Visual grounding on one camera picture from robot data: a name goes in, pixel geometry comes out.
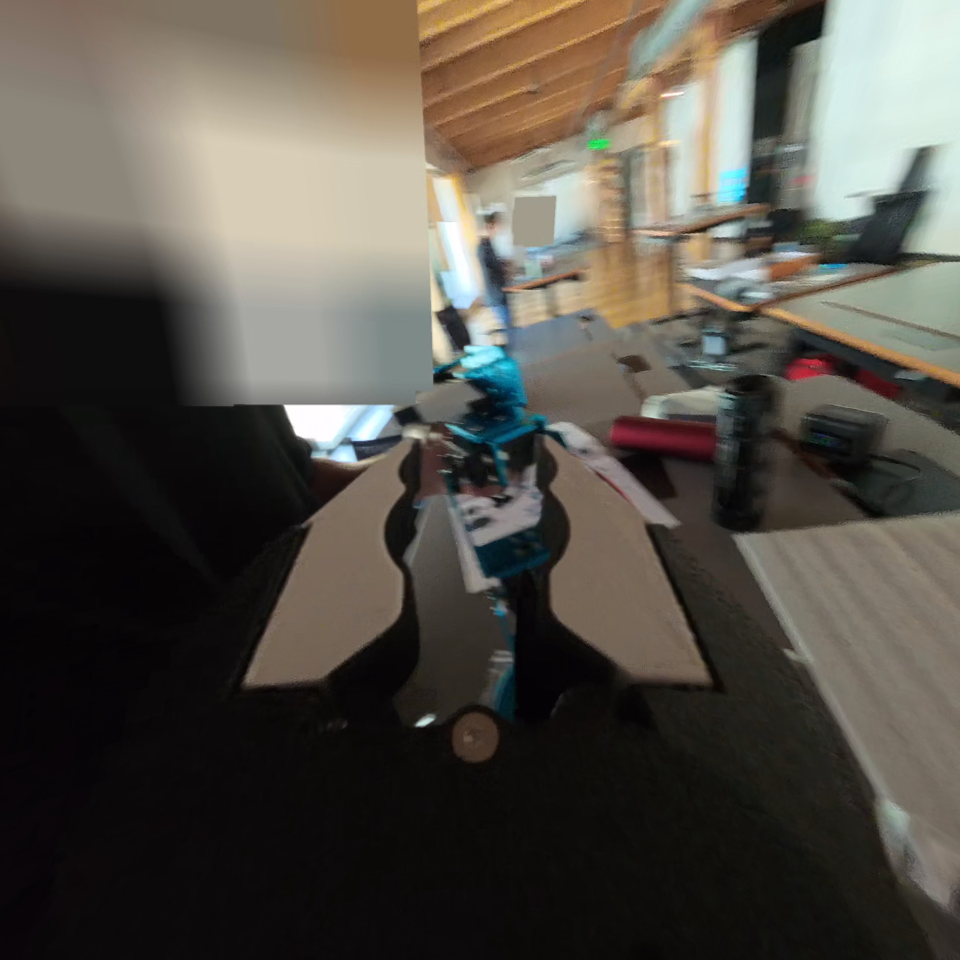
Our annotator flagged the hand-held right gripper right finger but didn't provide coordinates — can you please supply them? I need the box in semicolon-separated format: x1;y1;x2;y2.
525;435;714;689

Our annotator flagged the black cylindrical bottle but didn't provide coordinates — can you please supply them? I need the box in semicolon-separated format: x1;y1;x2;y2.
709;372;786;531

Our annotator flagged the grey desk with orange edge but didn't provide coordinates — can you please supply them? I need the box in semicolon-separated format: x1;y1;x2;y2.
756;257;960;389

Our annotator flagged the dark red tube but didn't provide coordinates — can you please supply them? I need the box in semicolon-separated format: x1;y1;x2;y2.
607;414;719;462

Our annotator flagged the dark grey desk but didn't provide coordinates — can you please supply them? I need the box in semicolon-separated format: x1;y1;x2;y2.
405;371;960;826

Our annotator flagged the adjoining grey desk with slots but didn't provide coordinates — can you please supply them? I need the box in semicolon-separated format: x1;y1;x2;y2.
516;313;693;423

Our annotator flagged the white plastic bag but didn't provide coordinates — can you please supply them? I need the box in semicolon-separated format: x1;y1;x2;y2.
639;384;723;423

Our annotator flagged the cluttered background desk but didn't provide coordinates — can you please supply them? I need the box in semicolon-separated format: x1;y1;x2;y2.
677;253;895;314

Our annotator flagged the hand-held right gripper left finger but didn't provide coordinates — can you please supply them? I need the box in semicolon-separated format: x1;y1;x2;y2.
241;438;421;691

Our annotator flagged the printed assembly manual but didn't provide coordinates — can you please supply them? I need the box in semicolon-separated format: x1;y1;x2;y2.
414;422;681;595

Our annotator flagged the white foam sheet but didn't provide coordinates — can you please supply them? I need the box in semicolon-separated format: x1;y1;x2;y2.
733;512;960;850

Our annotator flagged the red bag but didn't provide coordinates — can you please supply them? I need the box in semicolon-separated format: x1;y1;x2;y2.
782;354;843;385

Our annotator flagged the black charger with display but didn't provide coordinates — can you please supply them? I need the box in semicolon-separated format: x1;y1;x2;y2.
799;402;888;471

